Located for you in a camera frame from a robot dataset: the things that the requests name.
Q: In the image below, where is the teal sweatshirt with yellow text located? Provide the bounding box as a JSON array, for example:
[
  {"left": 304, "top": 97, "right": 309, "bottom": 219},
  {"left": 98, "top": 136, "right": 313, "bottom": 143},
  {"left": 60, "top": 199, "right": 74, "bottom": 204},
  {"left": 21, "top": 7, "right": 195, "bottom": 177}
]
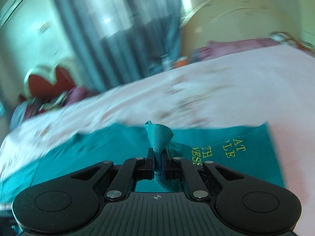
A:
[{"left": 1, "top": 122, "right": 284, "bottom": 204}]

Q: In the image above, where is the purple blanket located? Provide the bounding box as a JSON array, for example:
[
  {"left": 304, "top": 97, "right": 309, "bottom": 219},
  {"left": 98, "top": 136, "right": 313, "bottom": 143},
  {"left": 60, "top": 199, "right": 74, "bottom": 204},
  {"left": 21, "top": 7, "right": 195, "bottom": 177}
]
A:
[{"left": 192, "top": 38, "right": 279, "bottom": 61}]

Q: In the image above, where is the pile of colourful bedding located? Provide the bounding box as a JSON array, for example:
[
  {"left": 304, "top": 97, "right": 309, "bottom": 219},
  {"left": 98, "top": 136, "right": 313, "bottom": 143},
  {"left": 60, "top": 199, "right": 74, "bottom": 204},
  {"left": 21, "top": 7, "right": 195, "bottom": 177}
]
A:
[{"left": 9, "top": 86, "right": 98, "bottom": 131}]

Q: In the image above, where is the pink floral bed sheet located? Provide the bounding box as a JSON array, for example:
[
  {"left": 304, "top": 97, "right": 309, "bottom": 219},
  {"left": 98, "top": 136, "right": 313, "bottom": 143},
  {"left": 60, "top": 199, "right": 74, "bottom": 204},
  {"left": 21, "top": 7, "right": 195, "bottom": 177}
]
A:
[{"left": 1, "top": 45, "right": 314, "bottom": 235}]

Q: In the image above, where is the red cream scalloped headboard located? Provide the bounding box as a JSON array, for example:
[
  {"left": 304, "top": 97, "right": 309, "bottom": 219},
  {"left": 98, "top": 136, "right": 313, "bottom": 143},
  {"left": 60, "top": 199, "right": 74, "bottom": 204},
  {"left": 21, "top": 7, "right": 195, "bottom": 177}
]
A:
[{"left": 19, "top": 58, "right": 79, "bottom": 100}]

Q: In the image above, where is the grey-blue window curtain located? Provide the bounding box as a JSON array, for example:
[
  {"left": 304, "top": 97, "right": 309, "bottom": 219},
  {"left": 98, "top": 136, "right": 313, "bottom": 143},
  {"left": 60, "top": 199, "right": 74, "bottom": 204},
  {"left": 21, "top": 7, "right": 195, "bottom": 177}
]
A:
[{"left": 54, "top": 0, "right": 182, "bottom": 92}]

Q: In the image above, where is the round cream folding table top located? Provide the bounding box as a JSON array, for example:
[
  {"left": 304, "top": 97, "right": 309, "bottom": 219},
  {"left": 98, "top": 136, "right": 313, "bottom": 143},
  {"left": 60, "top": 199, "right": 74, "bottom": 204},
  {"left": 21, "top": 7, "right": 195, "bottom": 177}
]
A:
[{"left": 181, "top": 0, "right": 301, "bottom": 56}]

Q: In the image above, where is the white wall air conditioner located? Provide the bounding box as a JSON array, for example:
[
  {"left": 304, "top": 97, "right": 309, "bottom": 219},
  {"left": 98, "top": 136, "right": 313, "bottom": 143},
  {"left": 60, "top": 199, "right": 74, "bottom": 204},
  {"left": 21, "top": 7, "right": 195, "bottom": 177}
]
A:
[{"left": 0, "top": 0, "right": 41, "bottom": 28}]

